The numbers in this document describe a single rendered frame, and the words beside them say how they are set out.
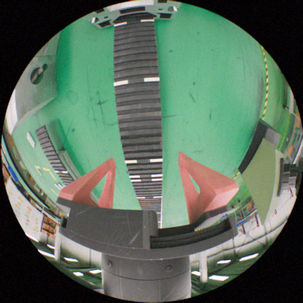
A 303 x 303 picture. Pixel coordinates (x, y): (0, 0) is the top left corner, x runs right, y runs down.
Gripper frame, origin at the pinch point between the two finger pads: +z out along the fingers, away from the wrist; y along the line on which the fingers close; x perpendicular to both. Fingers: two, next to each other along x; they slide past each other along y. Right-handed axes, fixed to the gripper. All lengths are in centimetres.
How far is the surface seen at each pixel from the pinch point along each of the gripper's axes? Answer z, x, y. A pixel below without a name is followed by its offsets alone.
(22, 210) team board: -49, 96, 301
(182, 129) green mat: 5.7, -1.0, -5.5
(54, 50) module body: 4.7, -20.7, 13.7
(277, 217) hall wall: -174, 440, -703
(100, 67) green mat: 5.7, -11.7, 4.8
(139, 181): 2.1, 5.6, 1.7
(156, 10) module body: 2.7, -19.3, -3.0
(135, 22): 4.8, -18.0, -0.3
